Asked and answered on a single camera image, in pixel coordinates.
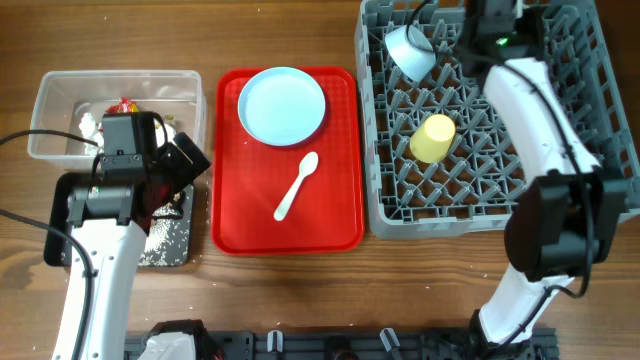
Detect grey dishwasher rack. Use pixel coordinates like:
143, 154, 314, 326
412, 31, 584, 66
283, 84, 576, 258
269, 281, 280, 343
355, 1, 639, 239

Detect light blue large plate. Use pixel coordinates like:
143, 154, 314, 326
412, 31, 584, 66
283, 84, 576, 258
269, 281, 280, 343
237, 67, 327, 147

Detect crumpled white tissue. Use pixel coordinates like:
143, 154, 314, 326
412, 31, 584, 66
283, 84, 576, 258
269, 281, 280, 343
79, 112, 104, 147
154, 122, 176, 148

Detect white rice grains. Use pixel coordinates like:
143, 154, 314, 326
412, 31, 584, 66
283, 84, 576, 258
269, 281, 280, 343
139, 197, 193, 267

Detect red candy wrapper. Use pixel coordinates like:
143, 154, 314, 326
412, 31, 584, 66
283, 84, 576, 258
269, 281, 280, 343
105, 98, 139, 114

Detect light blue small bowl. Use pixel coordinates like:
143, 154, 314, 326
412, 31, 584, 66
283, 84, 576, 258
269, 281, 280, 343
384, 25, 436, 81

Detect black waste tray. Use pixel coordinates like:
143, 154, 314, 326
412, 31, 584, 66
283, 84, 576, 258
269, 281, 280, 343
43, 173, 195, 267

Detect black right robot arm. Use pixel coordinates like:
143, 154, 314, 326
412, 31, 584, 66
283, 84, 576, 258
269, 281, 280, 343
456, 1, 626, 359

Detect red serving tray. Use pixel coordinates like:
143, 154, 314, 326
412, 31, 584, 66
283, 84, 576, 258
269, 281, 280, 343
211, 67, 365, 256

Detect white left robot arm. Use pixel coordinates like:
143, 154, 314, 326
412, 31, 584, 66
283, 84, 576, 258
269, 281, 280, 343
50, 133, 211, 359

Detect black mounting rail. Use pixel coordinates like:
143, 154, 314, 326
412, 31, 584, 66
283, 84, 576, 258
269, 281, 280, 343
122, 327, 559, 360

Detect white plastic spoon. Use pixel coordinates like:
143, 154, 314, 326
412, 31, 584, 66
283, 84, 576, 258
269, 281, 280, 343
273, 152, 319, 221

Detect yellow plastic cup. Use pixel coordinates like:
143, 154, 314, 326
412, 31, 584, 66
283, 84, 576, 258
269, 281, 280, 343
409, 114, 456, 163

